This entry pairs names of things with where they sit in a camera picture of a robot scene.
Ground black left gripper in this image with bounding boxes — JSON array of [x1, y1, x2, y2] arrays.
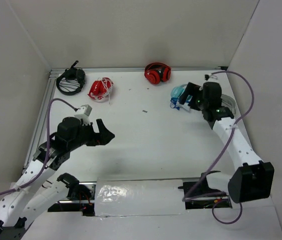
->
[[68, 118, 115, 151]]

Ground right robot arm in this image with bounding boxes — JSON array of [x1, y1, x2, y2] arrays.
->
[[179, 82, 275, 204]]

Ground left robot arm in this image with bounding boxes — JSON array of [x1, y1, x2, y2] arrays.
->
[[0, 117, 115, 240]]

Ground red black headphones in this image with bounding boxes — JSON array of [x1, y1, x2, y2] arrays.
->
[[144, 62, 172, 85]]

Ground white foil cover plate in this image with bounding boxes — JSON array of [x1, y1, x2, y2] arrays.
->
[[94, 179, 186, 217]]

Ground teal headphones blue cable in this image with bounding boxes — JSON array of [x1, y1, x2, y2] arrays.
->
[[169, 84, 194, 111]]

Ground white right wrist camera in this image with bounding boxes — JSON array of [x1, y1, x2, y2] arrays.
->
[[204, 73, 219, 82]]

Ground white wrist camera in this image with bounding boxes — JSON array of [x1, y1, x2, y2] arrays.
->
[[74, 104, 92, 126], [204, 73, 219, 82]]

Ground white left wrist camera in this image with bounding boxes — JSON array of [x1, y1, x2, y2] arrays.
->
[[74, 104, 92, 126]]

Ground red headphones white cable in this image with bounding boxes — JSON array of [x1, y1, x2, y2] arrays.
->
[[87, 77, 115, 106]]

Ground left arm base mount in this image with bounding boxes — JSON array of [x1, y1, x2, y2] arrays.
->
[[47, 173, 97, 217]]

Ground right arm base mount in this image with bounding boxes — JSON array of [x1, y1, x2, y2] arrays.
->
[[184, 179, 232, 210]]

